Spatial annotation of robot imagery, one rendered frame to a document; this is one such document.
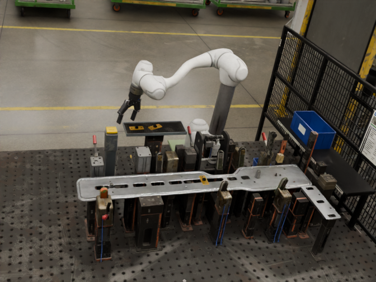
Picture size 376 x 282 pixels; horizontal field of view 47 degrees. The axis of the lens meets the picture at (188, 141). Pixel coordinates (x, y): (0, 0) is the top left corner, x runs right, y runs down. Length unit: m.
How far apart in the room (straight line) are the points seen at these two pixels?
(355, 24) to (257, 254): 2.76
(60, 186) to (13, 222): 0.40
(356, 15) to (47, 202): 3.32
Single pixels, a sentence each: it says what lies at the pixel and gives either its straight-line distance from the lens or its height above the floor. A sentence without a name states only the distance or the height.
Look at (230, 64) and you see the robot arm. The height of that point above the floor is 1.52.
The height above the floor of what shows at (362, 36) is 1.40.
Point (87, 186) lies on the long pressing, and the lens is 2.39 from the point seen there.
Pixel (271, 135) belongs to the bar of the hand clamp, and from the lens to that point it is 2.71.
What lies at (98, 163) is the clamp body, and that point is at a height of 1.06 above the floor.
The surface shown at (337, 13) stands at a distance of 4.90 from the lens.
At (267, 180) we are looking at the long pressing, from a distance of 2.64.
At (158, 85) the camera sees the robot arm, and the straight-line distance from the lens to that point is 2.51.
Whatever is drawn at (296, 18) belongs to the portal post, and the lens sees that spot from 9.37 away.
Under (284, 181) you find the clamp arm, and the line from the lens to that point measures 2.50.
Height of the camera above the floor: 2.47
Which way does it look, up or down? 31 degrees down
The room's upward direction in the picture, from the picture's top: 9 degrees clockwise
